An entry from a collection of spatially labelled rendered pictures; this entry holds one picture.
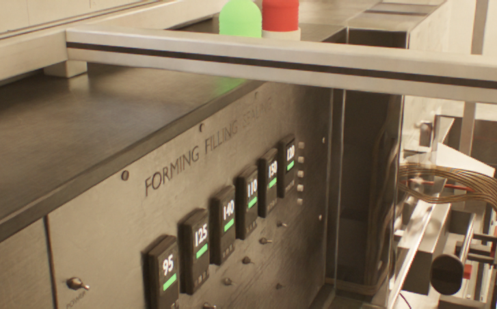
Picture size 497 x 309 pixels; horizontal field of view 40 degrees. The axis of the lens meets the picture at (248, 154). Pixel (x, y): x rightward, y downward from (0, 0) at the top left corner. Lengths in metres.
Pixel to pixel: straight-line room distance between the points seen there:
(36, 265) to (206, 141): 0.30
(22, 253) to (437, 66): 0.42
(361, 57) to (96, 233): 0.31
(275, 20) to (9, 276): 0.63
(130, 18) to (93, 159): 0.43
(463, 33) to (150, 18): 5.06
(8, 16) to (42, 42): 3.74
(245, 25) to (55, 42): 0.24
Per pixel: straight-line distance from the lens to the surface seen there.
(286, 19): 1.05
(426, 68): 0.69
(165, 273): 0.74
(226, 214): 0.86
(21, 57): 0.81
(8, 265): 0.56
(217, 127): 0.82
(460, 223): 2.04
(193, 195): 0.79
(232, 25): 0.91
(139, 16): 1.01
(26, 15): 4.70
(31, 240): 0.57
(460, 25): 5.97
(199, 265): 0.82
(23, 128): 0.69
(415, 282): 1.74
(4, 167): 0.59
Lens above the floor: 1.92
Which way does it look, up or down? 20 degrees down
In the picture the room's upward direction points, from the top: straight up
